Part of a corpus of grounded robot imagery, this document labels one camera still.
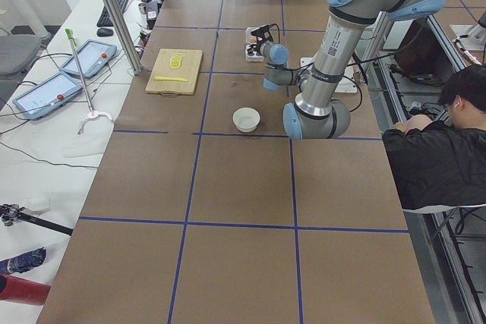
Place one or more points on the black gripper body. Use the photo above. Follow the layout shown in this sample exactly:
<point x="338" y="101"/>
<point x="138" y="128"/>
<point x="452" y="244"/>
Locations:
<point x="257" y="48"/>

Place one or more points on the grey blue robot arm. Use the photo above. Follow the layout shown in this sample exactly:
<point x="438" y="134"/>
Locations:
<point x="315" y="114"/>

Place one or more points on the clear plastic egg box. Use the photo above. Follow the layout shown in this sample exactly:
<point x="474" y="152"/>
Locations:
<point x="251" y="38"/>

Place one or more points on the bamboo cutting board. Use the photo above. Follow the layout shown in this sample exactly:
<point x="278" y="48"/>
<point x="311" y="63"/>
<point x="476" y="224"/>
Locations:
<point x="175" y="72"/>

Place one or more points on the white round bowl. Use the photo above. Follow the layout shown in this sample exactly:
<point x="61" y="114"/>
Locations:
<point x="246" y="119"/>

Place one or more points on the yellow plastic knife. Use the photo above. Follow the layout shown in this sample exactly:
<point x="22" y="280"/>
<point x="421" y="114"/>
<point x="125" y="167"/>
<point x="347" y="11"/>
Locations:
<point x="173" y="79"/>

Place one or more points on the black computer mouse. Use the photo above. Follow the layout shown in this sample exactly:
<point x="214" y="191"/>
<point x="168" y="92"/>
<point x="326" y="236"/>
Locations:
<point x="104" y="32"/>

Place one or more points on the teach pendant tablet far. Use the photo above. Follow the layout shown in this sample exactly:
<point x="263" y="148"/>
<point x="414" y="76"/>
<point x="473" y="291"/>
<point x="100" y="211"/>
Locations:
<point x="93" y="56"/>

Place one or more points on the teach pendant tablet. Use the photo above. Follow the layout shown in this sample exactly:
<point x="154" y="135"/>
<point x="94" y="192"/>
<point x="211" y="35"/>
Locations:
<point x="46" y="97"/>
<point x="93" y="56"/>

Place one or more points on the grabber stick with green tip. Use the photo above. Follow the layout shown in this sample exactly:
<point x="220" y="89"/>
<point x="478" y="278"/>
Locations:
<point x="92" y="114"/>

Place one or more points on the teach pendant tablet near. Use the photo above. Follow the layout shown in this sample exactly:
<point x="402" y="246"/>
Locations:
<point x="46" y="97"/>

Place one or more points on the person in black jacket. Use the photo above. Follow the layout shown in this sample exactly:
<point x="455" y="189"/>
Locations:
<point x="440" y="165"/>

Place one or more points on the white cloth sheet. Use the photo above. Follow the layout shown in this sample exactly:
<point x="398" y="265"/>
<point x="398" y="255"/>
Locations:
<point x="86" y="144"/>

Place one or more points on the grey office chair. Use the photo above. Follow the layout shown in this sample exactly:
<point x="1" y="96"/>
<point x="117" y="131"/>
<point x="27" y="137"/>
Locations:
<point x="17" y="52"/>

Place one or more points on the black tripod rod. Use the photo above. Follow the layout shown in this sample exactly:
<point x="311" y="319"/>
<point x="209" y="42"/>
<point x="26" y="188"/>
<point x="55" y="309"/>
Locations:
<point x="13" y="213"/>

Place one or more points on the red cylinder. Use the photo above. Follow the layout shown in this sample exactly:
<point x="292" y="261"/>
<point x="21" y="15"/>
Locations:
<point x="22" y="291"/>

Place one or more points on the aluminium frame post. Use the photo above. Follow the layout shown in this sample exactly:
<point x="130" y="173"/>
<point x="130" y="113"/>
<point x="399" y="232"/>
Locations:
<point x="123" y="34"/>

